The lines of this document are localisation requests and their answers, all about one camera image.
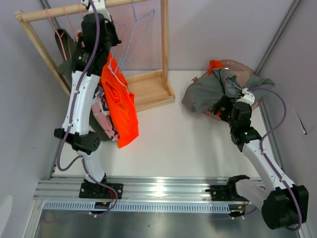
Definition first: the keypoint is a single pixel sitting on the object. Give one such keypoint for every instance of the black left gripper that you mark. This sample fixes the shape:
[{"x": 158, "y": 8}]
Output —
[{"x": 111, "y": 26}]

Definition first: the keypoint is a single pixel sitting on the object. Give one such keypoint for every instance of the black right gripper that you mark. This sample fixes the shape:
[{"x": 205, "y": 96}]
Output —
[{"x": 225, "y": 102}]

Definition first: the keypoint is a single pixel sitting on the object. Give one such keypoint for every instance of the blue wire hanger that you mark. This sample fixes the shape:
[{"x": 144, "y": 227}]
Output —
[
  {"x": 120, "y": 51},
  {"x": 140, "y": 28}
]

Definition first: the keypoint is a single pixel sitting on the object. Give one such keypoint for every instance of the grey shorts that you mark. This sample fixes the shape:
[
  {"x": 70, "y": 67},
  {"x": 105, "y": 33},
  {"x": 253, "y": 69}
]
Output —
[{"x": 201, "y": 95}]

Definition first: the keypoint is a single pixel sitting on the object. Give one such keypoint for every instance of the orange shorts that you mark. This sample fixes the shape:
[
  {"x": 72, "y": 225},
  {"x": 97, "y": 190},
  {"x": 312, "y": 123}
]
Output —
[
  {"x": 120, "y": 102},
  {"x": 214, "y": 64}
]

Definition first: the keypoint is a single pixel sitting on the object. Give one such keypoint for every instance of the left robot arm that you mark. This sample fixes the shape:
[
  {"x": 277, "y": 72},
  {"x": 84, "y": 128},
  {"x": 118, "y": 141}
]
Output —
[{"x": 87, "y": 147}]

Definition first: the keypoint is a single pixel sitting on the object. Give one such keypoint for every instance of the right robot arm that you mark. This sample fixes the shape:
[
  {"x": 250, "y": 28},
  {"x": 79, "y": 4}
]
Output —
[{"x": 283, "y": 204}]

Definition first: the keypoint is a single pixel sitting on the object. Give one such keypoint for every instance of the dark olive shorts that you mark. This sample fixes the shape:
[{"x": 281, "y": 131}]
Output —
[{"x": 65, "y": 70}]

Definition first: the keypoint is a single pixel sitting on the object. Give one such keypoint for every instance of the pink patterned shorts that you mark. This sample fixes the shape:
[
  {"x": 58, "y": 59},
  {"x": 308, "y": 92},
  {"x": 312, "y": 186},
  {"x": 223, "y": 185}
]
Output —
[{"x": 101, "y": 111}]

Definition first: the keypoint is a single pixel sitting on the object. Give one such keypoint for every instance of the pink translucent plastic basin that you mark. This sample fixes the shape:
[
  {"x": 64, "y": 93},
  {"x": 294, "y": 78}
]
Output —
[{"x": 242, "y": 72}]

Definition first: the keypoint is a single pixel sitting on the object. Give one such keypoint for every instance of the wooden clothes rack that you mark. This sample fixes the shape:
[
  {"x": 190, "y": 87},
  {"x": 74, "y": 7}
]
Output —
[{"x": 151, "y": 89}]

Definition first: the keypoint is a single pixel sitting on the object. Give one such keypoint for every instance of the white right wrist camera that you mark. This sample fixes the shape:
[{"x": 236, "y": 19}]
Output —
[{"x": 247, "y": 97}]

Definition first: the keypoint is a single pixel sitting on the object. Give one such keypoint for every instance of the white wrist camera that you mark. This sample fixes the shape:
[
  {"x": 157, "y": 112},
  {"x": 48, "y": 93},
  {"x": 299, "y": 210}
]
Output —
[
  {"x": 247, "y": 97},
  {"x": 99, "y": 6}
]

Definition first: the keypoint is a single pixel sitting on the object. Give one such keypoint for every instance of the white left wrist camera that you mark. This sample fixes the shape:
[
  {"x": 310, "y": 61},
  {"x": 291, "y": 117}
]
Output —
[{"x": 99, "y": 6}]

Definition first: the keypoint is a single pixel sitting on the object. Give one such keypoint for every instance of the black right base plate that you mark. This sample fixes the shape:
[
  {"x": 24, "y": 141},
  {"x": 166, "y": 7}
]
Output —
[{"x": 224, "y": 193}]

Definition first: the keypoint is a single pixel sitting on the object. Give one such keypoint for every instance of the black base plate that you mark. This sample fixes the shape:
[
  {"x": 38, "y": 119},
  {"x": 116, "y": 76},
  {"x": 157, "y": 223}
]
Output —
[
  {"x": 95, "y": 191},
  {"x": 224, "y": 193}
]

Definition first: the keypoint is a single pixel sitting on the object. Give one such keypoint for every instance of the aluminium mounting rail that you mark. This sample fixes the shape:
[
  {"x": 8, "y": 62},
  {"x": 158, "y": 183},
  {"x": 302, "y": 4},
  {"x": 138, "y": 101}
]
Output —
[{"x": 135, "y": 189}]

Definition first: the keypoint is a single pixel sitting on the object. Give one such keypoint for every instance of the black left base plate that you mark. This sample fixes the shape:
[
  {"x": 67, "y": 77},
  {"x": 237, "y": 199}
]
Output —
[{"x": 95, "y": 191}]

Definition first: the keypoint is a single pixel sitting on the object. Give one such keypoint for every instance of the white slotted cable duct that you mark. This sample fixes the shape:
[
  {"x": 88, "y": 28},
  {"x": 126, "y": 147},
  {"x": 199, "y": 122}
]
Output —
[{"x": 217, "y": 208}]

